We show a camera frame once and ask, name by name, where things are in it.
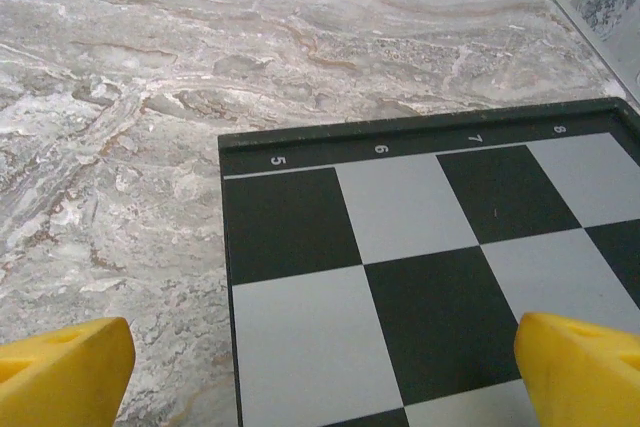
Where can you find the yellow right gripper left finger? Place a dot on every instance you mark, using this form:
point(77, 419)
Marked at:
point(60, 377)

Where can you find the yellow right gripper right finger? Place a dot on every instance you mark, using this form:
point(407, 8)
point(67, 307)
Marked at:
point(585, 377)

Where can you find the black and white chessboard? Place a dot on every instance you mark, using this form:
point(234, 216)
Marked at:
point(400, 207)

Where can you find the aluminium side frame rail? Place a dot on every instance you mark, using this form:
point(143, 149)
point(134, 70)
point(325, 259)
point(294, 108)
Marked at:
point(595, 47)

